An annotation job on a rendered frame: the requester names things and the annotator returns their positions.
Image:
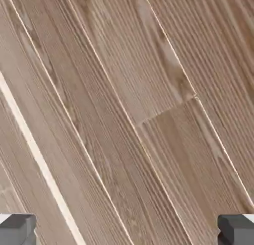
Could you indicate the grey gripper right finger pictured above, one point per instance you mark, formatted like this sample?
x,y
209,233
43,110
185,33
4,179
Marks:
x,y
237,231

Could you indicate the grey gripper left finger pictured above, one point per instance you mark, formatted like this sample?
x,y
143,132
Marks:
x,y
16,230

